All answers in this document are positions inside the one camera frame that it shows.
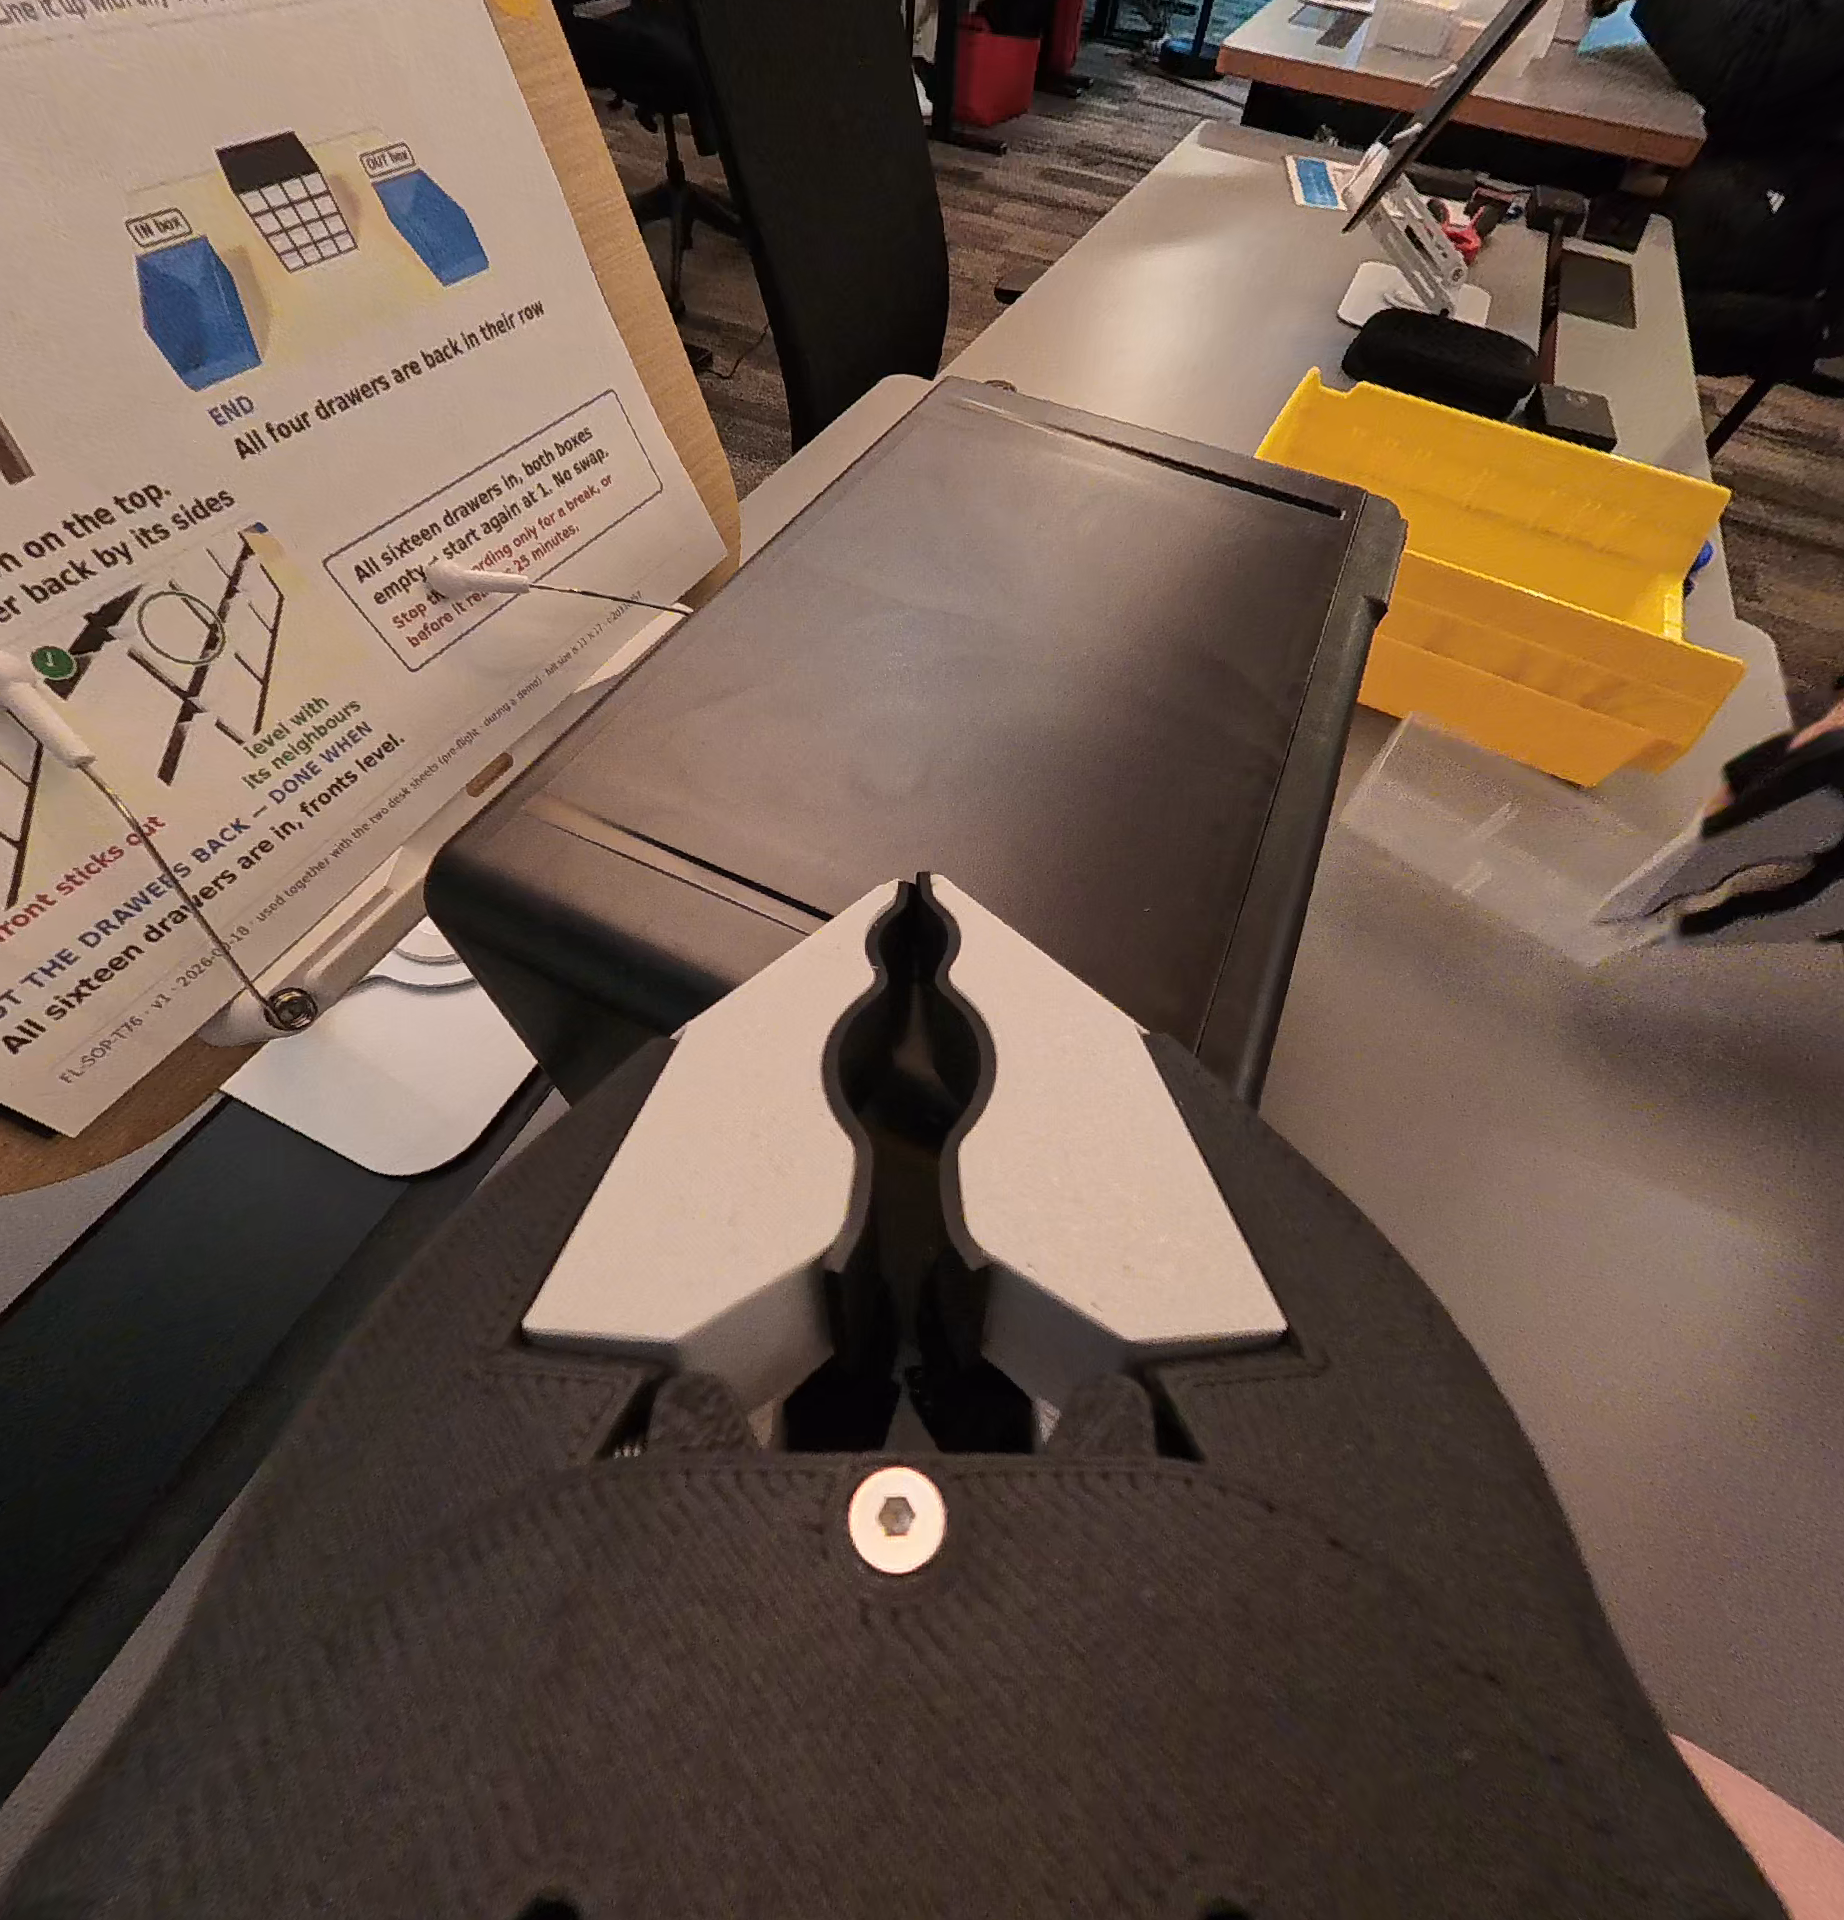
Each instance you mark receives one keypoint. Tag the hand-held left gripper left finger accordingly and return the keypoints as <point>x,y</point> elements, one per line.
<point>696,1201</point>

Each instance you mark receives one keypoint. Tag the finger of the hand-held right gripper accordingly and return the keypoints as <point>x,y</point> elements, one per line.
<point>1763,917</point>
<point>1799,843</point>

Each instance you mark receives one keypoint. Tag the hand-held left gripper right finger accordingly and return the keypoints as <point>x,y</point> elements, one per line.
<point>1102,1201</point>

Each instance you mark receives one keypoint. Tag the clear plastic drawer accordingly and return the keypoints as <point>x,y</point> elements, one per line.
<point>1461,840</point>

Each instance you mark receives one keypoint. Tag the black drawer cabinet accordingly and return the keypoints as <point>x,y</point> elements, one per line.
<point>936,645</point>

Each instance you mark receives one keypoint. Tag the white flat stand base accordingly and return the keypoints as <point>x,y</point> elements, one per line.
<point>383,1111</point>

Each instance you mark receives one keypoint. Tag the yellow plastic bin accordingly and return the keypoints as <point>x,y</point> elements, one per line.
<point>1522,601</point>

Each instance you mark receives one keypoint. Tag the small black box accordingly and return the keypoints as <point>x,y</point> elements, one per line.
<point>1574,416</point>

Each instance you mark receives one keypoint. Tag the black flat rectangle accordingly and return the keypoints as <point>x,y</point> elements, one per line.
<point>1597,286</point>

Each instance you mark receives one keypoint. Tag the black oval case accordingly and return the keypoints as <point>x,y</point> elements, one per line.
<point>1441,351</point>

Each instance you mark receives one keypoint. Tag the black mallet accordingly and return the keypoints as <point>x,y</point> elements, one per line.
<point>1556,225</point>

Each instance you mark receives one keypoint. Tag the red hand tool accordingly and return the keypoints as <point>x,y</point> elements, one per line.
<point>1470,235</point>

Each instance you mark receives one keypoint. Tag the white tablet stand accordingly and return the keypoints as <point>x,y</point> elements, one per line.
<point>1411,271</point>

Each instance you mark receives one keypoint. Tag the wooden-top desk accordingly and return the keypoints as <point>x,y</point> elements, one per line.
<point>1582,106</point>

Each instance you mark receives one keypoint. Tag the dark tablet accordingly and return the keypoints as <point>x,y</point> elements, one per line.
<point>1447,111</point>

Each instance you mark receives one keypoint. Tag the blue label card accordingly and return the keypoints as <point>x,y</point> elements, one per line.
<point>1325,181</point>

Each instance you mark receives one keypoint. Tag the white box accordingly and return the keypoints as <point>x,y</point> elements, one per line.
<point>1416,22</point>

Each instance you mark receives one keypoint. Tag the printed instruction sheet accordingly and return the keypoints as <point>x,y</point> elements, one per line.
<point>338,375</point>

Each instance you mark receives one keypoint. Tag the instruction sheet on stand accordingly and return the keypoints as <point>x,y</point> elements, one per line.
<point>657,301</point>

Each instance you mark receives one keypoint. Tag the person's leg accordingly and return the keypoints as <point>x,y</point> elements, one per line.
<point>1809,1845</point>

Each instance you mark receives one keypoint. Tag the black office chair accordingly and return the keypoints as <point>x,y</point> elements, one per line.
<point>846,225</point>

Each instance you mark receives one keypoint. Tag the black chair base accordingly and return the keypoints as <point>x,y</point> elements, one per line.
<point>681,195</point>

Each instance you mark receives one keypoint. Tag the red bin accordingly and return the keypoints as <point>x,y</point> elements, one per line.
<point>1012,60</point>

